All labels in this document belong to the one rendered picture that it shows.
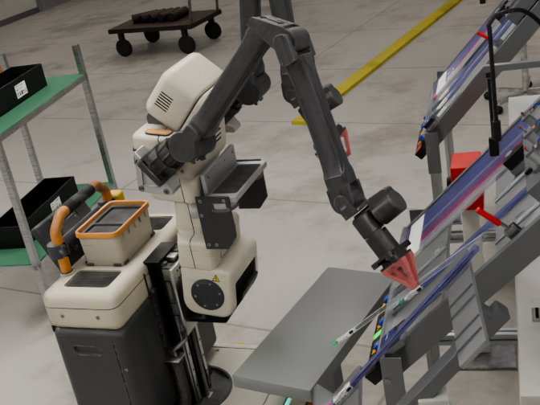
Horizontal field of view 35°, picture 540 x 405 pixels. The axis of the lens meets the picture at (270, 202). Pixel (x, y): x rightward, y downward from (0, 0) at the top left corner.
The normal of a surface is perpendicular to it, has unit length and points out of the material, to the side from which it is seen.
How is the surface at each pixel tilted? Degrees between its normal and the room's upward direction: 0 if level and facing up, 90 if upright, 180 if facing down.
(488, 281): 90
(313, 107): 79
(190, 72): 42
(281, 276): 0
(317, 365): 0
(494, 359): 0
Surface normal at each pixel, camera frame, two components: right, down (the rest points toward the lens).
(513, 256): -0.23, 0.43
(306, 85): -0.43, 0.26
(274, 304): -0.18, -0.90
